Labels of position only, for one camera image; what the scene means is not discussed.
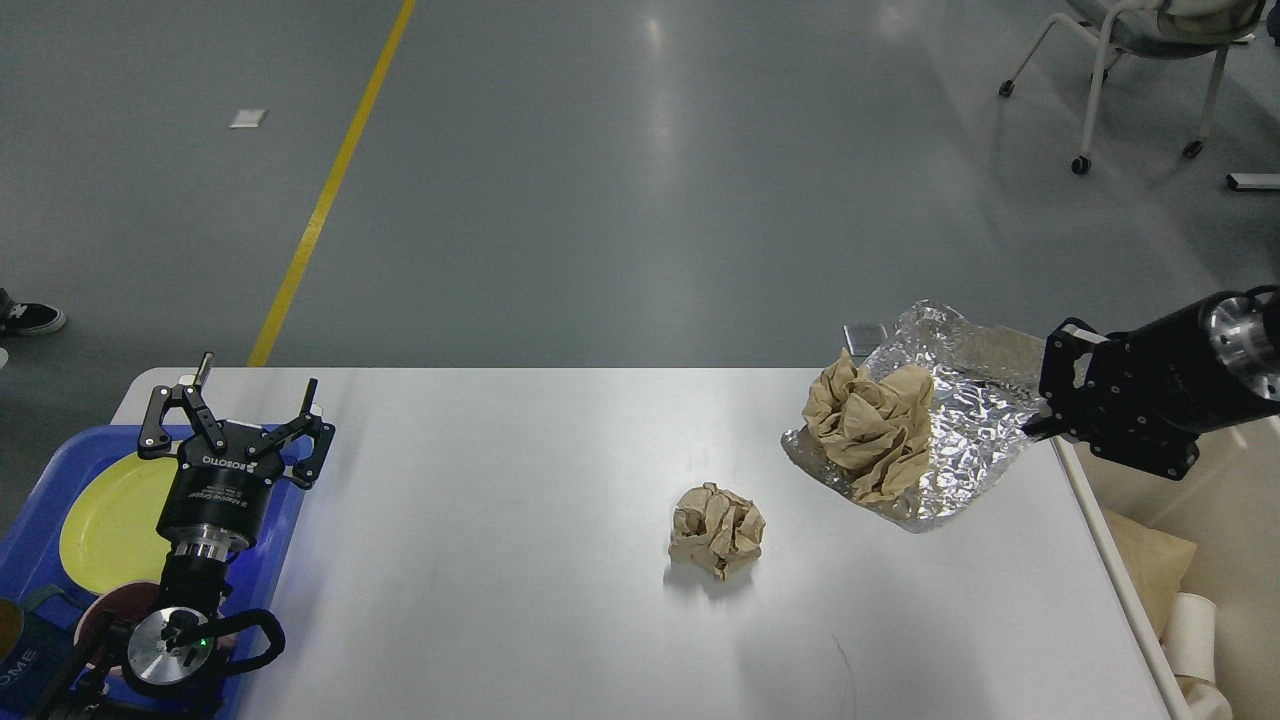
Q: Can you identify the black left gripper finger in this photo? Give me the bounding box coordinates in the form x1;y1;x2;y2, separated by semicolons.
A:
244;378;337;491
137;352;229;462

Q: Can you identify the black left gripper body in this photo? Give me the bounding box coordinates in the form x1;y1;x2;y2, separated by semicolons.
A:
156;439;285;556

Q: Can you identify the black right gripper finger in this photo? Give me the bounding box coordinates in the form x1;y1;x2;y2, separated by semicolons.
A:
1021;318;1107;442

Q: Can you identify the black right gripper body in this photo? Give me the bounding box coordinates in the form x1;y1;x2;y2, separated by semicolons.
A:
1087;292;1279;480

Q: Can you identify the aluminium foil sheet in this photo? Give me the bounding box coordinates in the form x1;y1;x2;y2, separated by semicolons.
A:
781;300;1044;533

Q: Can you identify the yellow plastic plate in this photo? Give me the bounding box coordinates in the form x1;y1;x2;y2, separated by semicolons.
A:
58;454;178;594

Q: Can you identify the brown paper bag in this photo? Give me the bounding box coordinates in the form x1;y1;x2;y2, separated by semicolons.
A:
1102;510;1198;637

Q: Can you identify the pink mug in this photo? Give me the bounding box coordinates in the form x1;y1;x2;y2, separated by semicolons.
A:
72;582;241;691

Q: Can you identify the white paper cup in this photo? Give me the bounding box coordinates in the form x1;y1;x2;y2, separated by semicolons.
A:
1164;592;1219;685

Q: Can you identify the dark teal mug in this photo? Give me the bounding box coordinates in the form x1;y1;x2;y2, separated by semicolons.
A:
1;584;84;719

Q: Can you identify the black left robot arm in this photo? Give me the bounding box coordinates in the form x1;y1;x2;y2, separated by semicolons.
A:
23;354;337;719

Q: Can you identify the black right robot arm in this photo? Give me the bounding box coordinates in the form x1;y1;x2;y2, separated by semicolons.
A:
1023;284;1279;480

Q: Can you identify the beige plastic bin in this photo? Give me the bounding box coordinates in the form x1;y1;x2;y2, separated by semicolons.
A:
1053;418;1279;719

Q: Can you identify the black and white shoe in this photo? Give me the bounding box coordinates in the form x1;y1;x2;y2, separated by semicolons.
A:
1;302;68;337

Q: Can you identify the crumpled brown paper on foil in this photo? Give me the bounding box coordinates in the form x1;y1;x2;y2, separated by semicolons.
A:
803;348;934;505

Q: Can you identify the left metal floor plate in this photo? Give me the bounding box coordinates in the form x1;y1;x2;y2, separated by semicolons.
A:
842;323;890;359

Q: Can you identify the white bar on floor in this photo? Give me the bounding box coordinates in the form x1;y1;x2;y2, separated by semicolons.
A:
1225;172;1280;192

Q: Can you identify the white floor marker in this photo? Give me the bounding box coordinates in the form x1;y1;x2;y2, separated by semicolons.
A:
228;108;268;129

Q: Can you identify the white office chair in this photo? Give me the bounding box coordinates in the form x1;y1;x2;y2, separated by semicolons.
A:
998;1;1267;176

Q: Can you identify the crumpled brown paper ball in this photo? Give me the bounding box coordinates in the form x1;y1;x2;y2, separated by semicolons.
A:
667;482;765;582

